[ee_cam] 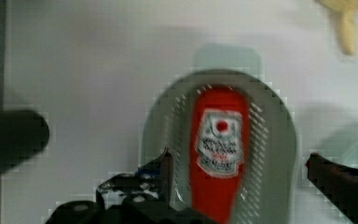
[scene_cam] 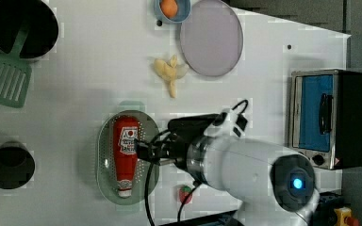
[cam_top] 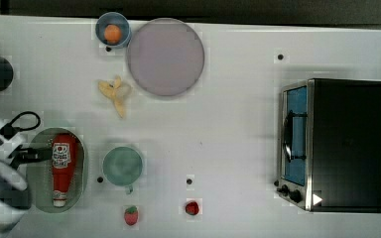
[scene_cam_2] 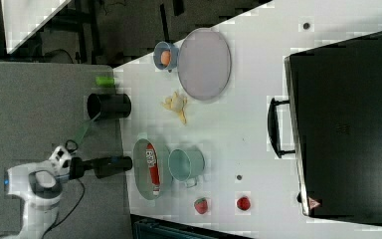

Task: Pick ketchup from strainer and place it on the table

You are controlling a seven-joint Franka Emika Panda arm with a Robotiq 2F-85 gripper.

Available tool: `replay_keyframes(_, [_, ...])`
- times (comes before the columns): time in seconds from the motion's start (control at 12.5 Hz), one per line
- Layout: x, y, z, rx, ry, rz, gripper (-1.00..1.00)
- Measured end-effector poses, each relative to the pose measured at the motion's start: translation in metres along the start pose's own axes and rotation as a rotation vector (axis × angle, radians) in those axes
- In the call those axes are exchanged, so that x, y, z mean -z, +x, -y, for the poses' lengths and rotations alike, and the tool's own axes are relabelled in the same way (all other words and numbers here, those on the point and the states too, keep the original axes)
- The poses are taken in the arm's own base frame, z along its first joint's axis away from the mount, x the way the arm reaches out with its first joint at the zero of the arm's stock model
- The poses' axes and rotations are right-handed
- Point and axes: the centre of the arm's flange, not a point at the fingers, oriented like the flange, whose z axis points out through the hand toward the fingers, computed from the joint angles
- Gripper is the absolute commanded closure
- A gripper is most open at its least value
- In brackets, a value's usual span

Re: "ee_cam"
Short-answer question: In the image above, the green strainer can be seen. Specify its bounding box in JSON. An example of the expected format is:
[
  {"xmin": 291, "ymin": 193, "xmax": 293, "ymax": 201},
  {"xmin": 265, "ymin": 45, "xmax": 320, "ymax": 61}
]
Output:
[{"xmin": 139, "ymin": 44, "xmax": 296, "ymax": 224}]

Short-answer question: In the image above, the black cylinder object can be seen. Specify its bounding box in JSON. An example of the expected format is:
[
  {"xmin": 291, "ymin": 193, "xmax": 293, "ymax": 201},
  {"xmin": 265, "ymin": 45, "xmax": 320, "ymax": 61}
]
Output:
[{"xmin": 0, "ymin": 110, "xmax": 50, "ymax": 174}]

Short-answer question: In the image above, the red ketchup bottle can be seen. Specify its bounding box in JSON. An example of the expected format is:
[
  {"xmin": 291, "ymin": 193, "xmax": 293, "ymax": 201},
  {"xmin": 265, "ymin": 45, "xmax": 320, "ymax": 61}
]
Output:
[{"xmin": 189, "ymin": 87, "xmax": 249, "ymax": 224}]

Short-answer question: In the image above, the peeled banana toy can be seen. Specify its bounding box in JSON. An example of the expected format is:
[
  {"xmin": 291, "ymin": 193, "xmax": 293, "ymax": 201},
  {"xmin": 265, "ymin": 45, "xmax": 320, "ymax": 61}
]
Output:
[{"xmin": 317, "ymin": 0, "xmax": 358, "ymax": 56}]

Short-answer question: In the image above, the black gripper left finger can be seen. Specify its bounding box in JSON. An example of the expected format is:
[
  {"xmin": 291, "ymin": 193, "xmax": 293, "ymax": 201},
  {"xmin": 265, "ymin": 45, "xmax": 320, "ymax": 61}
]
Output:
[{"xmin": 96, "ymin": 147, "xmax": 173, "ymax": 209}]

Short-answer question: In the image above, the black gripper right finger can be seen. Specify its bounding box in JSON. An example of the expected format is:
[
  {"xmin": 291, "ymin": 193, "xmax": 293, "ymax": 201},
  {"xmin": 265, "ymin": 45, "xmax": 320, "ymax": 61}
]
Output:
[{"xmin": 305, "ymin": 153, "xmax": 358, "ymax": 224}]

